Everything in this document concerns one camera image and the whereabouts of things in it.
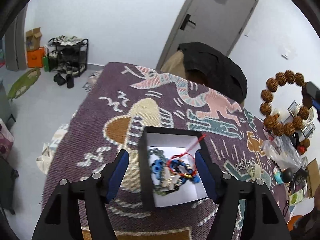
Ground brown wooden bead bracelet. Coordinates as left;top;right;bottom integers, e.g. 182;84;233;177
259;69;314;137

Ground red bead string bracelet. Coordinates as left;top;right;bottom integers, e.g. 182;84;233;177
166;133;207;176

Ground blue chunky bead jewelry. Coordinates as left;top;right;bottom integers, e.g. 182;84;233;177
151;159;200;187

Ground black white jewelry box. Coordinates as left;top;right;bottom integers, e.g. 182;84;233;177
138;126;208;210

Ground small cartoon boy figurine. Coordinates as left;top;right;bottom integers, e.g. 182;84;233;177
273;167;294;185

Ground orange plush toy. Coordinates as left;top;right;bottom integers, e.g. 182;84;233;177
297;139;310;155

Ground clear plastic bag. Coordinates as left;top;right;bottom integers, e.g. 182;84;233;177
263;135;302;173

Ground black garment on chair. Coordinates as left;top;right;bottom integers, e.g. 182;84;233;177
178;42;247;104

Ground grey door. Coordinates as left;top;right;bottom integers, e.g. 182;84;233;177
156;0;259;69

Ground black shoes on floor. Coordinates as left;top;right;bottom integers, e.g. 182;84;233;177
53;73;74;89

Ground green leaf floor mat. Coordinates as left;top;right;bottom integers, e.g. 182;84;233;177
7;67;41;101

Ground orange storage box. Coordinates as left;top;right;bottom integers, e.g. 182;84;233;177
27;47;46;68

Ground black shoe rack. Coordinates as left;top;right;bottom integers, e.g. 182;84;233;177
46;35;89;77

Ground cardboard box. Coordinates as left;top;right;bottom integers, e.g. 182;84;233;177
25;27;42;51

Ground black wire wall basket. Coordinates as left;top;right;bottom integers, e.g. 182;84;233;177
287;101;316;140

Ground white wall switch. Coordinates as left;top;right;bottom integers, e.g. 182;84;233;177
280;47;297;60

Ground silver chain jewelry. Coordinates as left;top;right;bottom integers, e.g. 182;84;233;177
235;160;262;181

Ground black door handle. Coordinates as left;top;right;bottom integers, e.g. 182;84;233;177
180;14;196;30

